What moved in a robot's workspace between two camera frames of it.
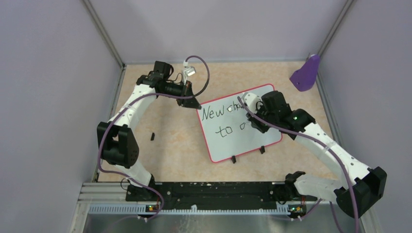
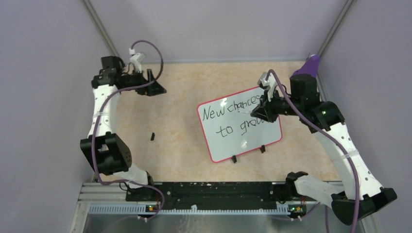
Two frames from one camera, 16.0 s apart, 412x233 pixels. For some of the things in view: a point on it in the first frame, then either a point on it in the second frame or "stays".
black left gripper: [191, 103] -> [156, 88]
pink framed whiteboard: [227, 132] stays
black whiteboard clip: [262, 149] stays
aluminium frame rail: [104, 192] stays
